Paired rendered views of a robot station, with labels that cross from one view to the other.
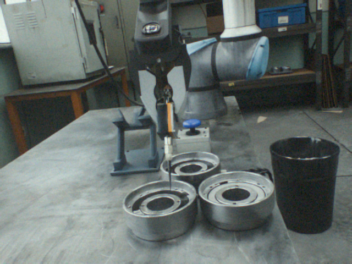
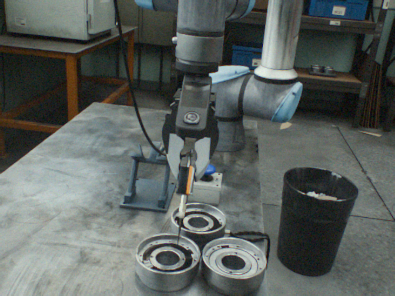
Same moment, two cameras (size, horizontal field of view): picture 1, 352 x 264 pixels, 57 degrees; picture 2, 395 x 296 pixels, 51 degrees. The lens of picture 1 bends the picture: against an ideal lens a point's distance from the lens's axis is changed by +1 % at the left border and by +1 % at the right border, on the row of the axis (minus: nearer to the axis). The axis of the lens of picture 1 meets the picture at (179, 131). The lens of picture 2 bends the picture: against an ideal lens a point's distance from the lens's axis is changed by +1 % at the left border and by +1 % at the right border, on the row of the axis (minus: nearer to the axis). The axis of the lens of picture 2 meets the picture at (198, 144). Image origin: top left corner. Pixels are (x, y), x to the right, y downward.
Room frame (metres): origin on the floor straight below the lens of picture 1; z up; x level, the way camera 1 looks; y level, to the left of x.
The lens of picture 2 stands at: (-0.14, 0.03, 1.26)
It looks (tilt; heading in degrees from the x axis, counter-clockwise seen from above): 22 degrees down; 357
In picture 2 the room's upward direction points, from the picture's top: 5 degrees clockwise
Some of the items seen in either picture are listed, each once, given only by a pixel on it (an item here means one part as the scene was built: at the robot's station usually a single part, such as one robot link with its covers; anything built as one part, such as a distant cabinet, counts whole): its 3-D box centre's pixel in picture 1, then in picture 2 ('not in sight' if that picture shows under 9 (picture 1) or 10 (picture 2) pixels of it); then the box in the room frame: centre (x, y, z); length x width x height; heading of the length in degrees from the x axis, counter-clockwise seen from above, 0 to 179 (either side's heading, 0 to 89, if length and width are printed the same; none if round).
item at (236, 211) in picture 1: (236, 199); (233, 266); (0.41, -0.07, 0.82); 0.10 x 0.10 x 0.04
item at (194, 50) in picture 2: not in sight; (197, 48); (0.53, 0.02, 1.15); 0.08 x 0.08 x 0.05
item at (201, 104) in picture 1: (202, 99); (222, 126); (1.02, -0.09, 0.85); 0.15 x 0.15 x 0.10
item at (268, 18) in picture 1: (279, 17); (334, 5); (4.02, -1.33, 1.11); 0.52 x 0.38 x 0.22; 83
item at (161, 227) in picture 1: (161, 208); (167, 262); (0.41, 0.04, 0.82); 0.10 x 0.10 x 0.04
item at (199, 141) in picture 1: (194, 141); (205, 185); (0.69, -0.03, 0.82); 0.08 x 0.07 x 0.05; 173
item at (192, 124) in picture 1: (192, 131); (206, 176); (0.68, -0.03, 0.85); 0.04 x 0.04 x 0.05
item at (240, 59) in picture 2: not in sight; (258, 56); (4.09, -0.68, 0.56); 0.52 x 0.38 x 0.22; 80
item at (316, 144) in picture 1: (303, 184); (311, 221); (1.56, -0.62, 0.21); 0.34 x 0.34 x 0.43
